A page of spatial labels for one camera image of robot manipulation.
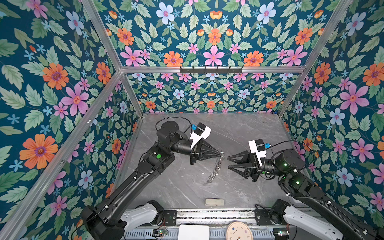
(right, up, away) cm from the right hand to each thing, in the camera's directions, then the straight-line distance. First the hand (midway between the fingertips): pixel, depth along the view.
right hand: (231, 162), depth 52 cm
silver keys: (-5, -2, +2) cm, 6 cm away
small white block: (-4, -26, +23) cm, 35 cm away
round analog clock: (+7, -36, +16) cm, 40 cm away
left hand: (-5, +3, -3) cm, 6 cm away
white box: (-14, -35, +14) cm, 41 cm away
